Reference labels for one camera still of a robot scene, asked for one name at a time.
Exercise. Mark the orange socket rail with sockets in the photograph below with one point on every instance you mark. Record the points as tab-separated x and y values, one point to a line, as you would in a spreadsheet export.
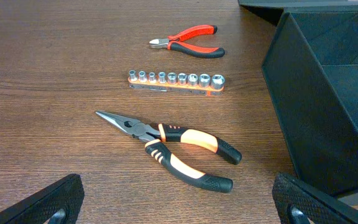
179	82

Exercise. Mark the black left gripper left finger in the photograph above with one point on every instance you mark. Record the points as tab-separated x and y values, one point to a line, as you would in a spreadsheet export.
60	202

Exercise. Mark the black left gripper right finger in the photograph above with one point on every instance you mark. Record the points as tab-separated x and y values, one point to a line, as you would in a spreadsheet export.
297	202

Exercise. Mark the black open storage box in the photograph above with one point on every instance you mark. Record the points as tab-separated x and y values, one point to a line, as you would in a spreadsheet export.
311	71

